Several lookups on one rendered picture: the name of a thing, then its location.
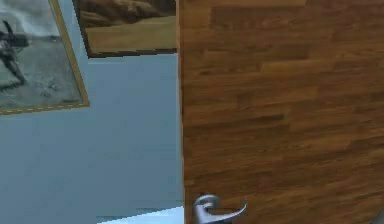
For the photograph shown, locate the brown wooden room door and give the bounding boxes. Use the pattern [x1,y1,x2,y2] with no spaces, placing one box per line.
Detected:
[176,0,384,224]

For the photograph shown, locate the dark framed brown picture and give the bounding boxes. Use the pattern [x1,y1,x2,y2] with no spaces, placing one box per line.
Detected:
[71,0,178,59]

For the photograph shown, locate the gold framed grey picture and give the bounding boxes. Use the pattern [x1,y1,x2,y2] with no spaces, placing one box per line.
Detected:
[0,0,91,116]

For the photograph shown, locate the silver lever door handle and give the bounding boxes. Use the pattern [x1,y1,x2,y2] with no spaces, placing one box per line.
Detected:
[193,194,248,224]

